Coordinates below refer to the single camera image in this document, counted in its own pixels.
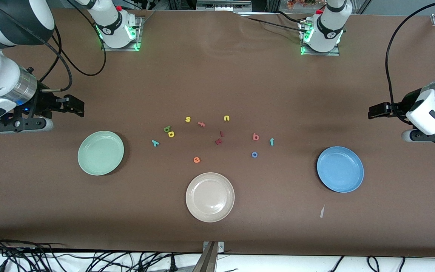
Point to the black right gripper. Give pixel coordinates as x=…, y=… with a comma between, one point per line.
x=44, y=102

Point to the teal letter y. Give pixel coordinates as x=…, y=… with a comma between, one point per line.
x=155, y=142

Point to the grey metal bracket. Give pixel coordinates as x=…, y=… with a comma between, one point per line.
x=220, y=247

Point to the blue plate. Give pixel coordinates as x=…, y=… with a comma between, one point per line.
x=340, y=169

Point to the dark red letter k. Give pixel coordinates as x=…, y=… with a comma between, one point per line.
x=218, y=142

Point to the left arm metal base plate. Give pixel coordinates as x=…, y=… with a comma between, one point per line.
x=330, y=54

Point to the orange letter e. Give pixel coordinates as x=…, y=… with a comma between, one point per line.
x=196, y=160

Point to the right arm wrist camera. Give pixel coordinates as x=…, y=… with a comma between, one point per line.
x=21, y=125

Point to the brown table cover sheet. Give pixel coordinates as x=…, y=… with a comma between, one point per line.
x=240, y=75

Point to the white tape scrap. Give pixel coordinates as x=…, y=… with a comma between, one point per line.
x=322, y=211

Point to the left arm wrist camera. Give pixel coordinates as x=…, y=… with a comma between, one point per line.
x=429, y=136

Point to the orange flower bunch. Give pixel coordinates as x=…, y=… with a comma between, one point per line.
x=300, y=3

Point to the dark metal bar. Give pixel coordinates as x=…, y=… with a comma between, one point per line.
x=208, y=260

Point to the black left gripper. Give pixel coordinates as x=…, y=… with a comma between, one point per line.
x=407, y=104

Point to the beige plate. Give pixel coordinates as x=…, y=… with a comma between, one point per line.
x=210, y=197

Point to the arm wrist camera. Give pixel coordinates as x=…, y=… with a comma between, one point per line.
x=429, y=136
x=21, y=125

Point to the green plate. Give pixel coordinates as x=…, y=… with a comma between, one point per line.
x=101, y=153

